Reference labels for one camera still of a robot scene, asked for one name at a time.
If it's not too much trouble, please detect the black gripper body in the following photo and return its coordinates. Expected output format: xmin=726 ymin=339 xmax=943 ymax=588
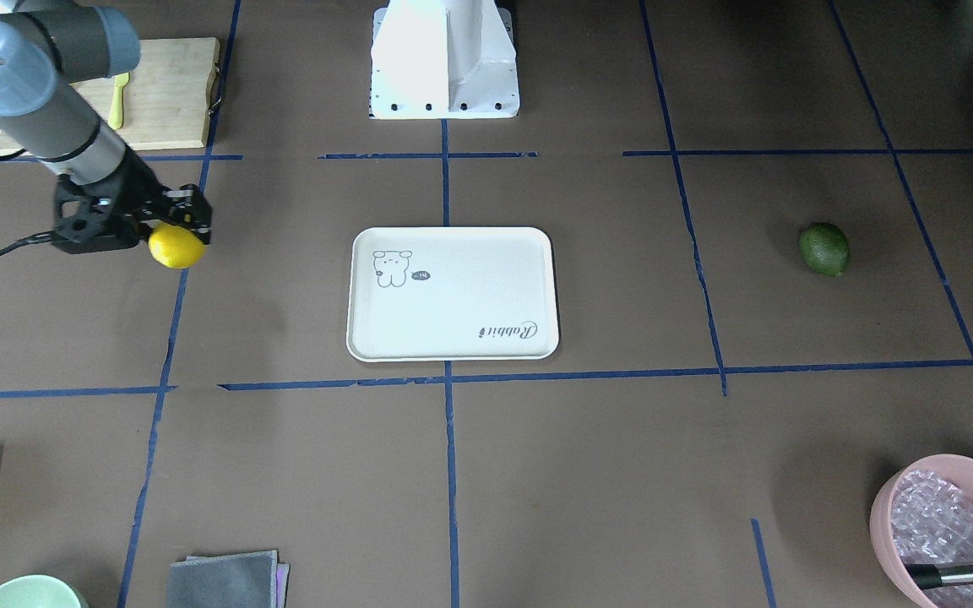
xmin=51 ymin=155 xmax=167 ymax=254

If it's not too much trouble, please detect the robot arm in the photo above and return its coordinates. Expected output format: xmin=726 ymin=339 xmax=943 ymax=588
xmin=0 ymin=1 xmax=213 ymax=269

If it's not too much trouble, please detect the yellow lemon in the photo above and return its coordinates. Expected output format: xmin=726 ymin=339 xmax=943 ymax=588
xmin=147 ymin=223 xmax=206 ymax=269

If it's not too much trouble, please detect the beige rabbit tray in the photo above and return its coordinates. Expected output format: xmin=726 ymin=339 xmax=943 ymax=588
xmin=346 ymin=226 xmax=560 ymax=362

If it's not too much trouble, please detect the mint green bowl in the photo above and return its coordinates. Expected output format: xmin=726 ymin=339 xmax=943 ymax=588
xmin=0 ymin=574 xmax=89 ymax=608

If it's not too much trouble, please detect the yellow plastic knife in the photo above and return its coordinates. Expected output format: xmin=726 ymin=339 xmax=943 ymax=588
xmin=107 ymin=72 xmax=131 ymax=130

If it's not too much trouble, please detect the grey folded cloth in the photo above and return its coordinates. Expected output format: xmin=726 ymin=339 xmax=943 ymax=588
xmin=166 ymin=551 xmax=290 ymax=607

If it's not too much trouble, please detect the green lime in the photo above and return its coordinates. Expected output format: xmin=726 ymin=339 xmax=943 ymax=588
xmin=798 ymin=222 xmax=851 ymax=277

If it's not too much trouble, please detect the wooden cutting board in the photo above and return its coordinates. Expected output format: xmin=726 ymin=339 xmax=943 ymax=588
xmin=0 ymin=37 xmax=222 ymax=158

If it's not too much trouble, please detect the pink bowl with ice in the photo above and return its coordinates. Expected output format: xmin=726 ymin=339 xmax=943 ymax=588
xmin=868 ymin=454 xmax=973 ymax=607

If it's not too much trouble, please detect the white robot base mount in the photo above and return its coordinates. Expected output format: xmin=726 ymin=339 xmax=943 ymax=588
xmin=368 ymin=1 xmax=521 ymax=121

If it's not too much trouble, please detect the metal muddler stick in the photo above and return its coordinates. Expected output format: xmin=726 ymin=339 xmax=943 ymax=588
xmin=905 ymin=563 xmax=973 ymax=591

